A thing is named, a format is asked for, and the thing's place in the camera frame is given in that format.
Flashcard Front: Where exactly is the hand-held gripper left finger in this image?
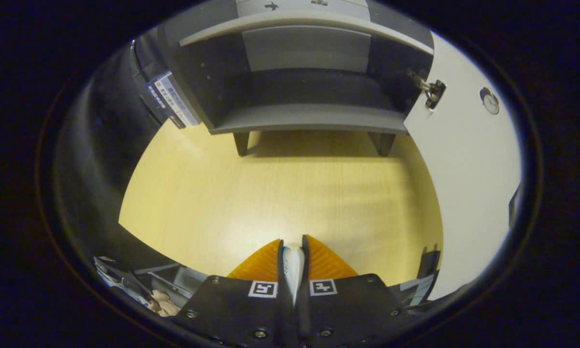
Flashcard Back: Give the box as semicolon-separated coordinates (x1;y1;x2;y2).
183;239;290;348

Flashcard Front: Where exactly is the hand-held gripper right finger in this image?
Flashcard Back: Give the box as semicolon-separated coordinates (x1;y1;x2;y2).
297;235;406;348

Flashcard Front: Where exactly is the white cabinet door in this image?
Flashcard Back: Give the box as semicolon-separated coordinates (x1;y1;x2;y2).
403;31;522;303

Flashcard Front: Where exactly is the grey cabinet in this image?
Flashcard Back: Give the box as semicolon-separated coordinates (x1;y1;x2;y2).
157;0;435;158

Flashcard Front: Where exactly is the black backdrop cloth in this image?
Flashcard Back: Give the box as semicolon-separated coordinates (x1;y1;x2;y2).
53;41;174;271

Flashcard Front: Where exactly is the metal door hinge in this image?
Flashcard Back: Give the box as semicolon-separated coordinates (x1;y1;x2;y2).
406;69;446;111

